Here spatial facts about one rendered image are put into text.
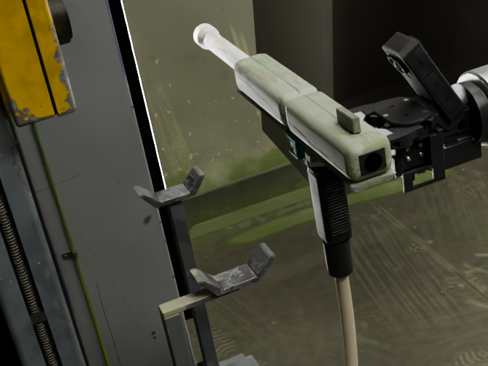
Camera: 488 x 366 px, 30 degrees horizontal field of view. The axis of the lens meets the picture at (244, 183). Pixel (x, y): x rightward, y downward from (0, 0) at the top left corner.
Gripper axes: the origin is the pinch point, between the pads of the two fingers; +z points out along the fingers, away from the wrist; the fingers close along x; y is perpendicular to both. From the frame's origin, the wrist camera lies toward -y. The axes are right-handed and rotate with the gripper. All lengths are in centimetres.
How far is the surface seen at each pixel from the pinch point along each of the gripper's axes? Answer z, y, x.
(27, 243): 31.1, -1.8, -3.5
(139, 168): 10, 19, 47
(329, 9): -44, 18, 88
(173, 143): -27, 82, 186
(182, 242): 14.0, 11.6, 9.3
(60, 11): 22.4, -21.9, -2.8
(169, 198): 14.5, 5.2, 8.9
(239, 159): -46, 92, 180
